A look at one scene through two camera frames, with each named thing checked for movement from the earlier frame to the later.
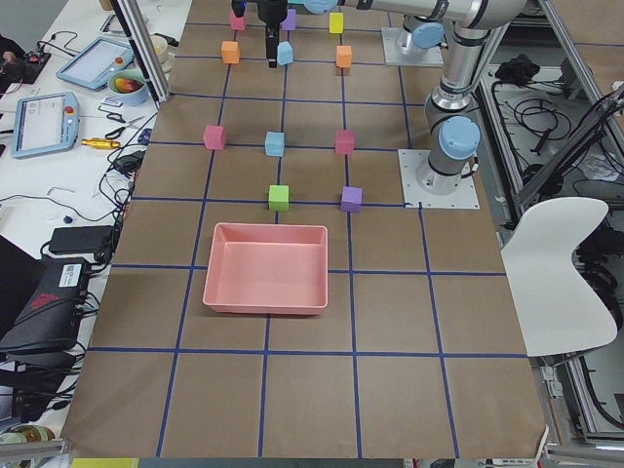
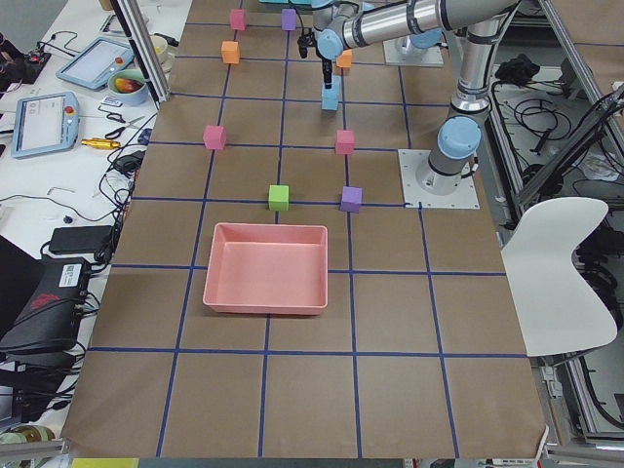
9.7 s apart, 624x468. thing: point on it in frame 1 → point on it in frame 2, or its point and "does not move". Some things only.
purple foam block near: x=351 y=199 does not move
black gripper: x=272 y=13 → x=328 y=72
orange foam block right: x=343 y=56 does not move
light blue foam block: x=274 y=143 → x=330 y=97
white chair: x=554 y=306 does not move
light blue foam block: x=285 y=53 → x=331 y=96
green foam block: x=279 y=197 does not move
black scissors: x=117 y=117 does not move
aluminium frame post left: x=136 y=26 does not move
